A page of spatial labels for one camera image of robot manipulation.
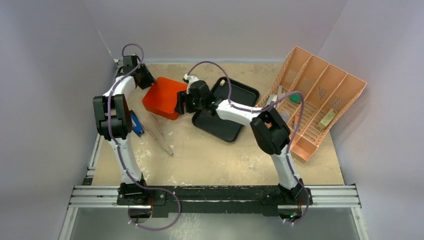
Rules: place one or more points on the orange box lid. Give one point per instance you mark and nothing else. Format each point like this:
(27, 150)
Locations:
(164, 90)

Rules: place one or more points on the pink desk organizer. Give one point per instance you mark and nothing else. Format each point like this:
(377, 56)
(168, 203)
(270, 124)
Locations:
(324, 87)

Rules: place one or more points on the pink metal tongs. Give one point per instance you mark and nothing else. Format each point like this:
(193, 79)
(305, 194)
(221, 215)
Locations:
(159, 137)

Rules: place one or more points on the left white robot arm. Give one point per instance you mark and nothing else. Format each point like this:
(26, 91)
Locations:
(113, 121)

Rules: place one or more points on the orange chocolate box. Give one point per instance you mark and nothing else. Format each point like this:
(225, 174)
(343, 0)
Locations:
(166, 110)

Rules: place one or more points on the staple box in organizer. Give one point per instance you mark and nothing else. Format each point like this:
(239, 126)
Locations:
(326, 120)

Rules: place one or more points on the black tray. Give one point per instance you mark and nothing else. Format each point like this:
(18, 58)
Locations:
(226, 130)

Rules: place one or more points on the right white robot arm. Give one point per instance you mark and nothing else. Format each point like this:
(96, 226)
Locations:
(271, 132)

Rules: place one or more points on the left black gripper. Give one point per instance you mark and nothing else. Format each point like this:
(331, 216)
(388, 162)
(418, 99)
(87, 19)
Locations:
(149, 80)

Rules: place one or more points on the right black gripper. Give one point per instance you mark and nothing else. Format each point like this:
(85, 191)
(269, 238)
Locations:
(182, 103)

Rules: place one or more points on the blue stapler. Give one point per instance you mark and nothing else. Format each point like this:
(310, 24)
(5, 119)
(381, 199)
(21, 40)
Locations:
(137, 127)

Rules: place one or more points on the green eraser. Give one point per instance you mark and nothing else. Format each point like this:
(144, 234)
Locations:
(295, 98)

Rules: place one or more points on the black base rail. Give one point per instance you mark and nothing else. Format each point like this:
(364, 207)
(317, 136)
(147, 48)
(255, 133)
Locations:
(267, 200)

